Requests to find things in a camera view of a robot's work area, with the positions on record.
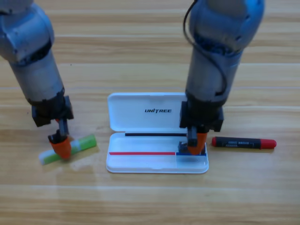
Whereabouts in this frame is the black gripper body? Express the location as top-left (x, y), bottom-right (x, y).
top-left (31, 93), bottom-right (75, 137)
top-left (180, 92), bottom-right (225, 147)

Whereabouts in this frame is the green and white pen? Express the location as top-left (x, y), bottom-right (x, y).
top-left (38, 134), bottom-right (98, 166)

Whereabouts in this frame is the red and black marker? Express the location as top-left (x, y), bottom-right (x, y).
top-left (211, 136), bottom-right (278, 150)

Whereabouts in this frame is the white Unitree pencil case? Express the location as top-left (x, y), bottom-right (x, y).
top-left (105, 92), bottom-right (210, 174)

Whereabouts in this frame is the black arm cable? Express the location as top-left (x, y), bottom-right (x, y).
top-left (183, 0), bottom-right (228, 95)

